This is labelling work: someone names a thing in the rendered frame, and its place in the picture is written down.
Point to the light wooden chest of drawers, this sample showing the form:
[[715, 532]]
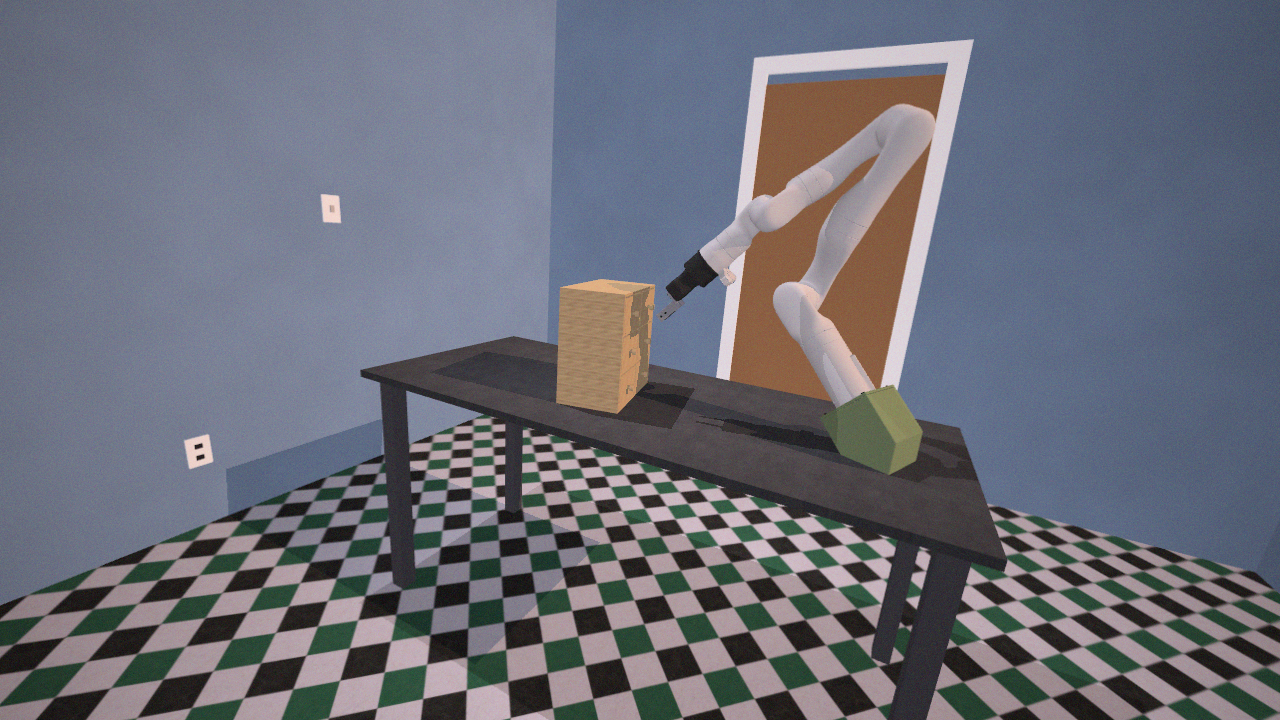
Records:
[[590, 342]]

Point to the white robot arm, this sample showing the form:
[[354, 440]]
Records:
[[899, 135]]

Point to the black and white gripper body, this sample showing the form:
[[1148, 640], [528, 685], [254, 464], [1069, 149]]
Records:
[[708, 263]]

